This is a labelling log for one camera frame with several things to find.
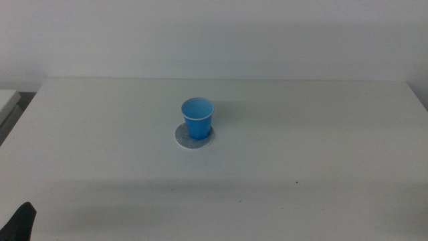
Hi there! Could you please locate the blue plastic cup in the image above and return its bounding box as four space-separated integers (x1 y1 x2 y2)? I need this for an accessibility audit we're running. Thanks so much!
181 96 215 141

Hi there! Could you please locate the round grey cup mat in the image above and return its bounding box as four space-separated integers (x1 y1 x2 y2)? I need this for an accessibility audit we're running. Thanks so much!
174 122 215 151

